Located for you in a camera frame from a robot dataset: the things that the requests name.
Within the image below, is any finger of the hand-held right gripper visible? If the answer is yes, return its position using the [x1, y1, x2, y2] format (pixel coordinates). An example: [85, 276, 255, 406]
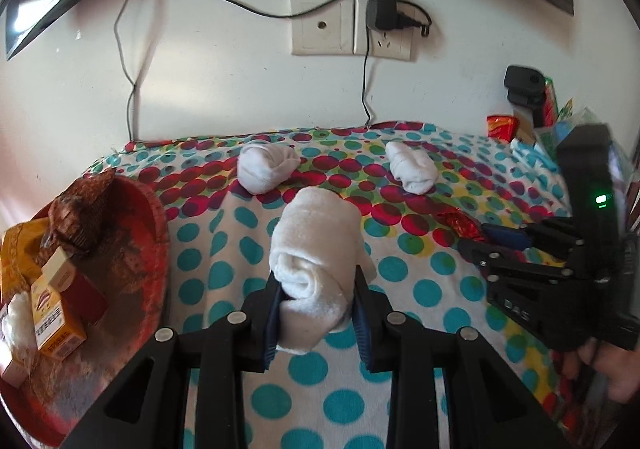
[480, 216, 583, 255]
[457, 239, 576, 282]

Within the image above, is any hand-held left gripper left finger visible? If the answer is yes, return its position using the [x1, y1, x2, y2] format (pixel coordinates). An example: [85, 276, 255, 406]
[62, 274, 286, 449]

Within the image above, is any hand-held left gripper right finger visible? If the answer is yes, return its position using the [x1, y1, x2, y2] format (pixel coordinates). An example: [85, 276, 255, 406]
[352, 266, 566, 449]

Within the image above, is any red foil snack packet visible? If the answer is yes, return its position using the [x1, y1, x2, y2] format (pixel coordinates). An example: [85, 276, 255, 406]
[435, 209, 486, 244]

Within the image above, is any red round tray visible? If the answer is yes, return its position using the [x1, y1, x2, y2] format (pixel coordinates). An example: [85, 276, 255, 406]
[0, 176, 171, 447]

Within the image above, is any yellow cartoon medicine box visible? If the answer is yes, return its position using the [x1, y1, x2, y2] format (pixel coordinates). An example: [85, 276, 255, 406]
[30, 279, 86, 361]

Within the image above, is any beige and brown medicine box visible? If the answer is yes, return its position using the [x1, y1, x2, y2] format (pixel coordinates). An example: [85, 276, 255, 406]
[41, 246, 110, 327]

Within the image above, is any person's right hand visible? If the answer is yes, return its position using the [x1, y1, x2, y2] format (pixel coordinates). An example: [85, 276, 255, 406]
[562, 336, 640, 405]

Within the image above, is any green and red box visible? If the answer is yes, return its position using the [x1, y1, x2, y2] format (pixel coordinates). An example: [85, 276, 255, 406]
[542, 76, 560, 127]

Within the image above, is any red and gold packet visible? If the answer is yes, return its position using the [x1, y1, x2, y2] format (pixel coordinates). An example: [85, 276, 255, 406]
[486, 114, 521, 142]

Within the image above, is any polka-dot cloth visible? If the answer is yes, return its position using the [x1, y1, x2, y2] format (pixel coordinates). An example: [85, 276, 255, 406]
[87, 122, 616, 449]

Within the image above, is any white power outlet plate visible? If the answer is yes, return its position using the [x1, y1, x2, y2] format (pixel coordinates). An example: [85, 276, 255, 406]
[354, 0, 416, 62]

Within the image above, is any brown patterned snack packet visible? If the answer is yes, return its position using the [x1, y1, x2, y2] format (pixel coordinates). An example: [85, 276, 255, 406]
[47, 168, 118, 255]

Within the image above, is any black angled plug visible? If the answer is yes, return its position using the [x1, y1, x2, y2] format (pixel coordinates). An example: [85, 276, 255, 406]
[397, 0, 433, 37]

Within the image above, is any black power adapter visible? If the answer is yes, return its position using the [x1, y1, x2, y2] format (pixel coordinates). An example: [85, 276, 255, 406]
[366, 0, 399, 31]

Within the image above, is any small pale box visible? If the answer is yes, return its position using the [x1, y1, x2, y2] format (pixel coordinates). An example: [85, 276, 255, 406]
[0, 356, 28, 387]

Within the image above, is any white round-hole socket plate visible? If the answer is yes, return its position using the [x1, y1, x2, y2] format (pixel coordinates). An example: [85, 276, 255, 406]
[289, 0, 358, 56]

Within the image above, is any black plug cable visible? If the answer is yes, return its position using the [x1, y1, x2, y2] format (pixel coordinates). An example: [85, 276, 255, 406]
[361, 29, 373, 125]

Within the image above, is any thin black monitor cable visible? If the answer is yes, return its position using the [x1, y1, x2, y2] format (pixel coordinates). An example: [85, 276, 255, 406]
[114, 0, 143, 142]

